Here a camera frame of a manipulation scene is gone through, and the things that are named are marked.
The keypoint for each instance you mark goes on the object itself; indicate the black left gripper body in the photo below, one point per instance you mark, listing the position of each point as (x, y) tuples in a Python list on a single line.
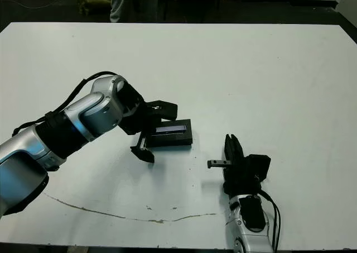
[(136, 121)]

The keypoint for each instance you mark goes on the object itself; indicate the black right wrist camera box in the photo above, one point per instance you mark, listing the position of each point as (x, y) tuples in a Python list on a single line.
[(259, 166)]

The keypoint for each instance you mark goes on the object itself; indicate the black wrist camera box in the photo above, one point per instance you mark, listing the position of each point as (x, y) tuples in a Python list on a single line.
[(259, 166), (164, 110)]

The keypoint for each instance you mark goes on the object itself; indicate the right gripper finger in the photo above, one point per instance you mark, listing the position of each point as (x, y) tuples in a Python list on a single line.
[(229, 152), (237, 152)]

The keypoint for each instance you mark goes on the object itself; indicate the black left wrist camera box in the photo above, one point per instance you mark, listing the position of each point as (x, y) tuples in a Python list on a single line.
[(164, 110)]

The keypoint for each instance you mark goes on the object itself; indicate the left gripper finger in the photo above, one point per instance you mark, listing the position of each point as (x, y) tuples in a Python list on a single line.
[(156, 121), (143, 154)]

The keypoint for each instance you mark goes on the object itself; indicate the black box lid blue label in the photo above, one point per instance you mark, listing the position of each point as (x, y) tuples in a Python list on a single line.
[(173, 140)]

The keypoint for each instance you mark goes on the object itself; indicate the person legs grey trousers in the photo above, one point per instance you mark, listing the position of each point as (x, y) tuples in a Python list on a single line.
[(131, 1)]

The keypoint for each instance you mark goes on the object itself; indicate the yellow green plant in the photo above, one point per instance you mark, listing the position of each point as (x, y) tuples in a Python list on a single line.
[(89, 0)]

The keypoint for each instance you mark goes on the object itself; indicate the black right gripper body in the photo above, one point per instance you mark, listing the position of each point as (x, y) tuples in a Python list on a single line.
[(240, 180)]

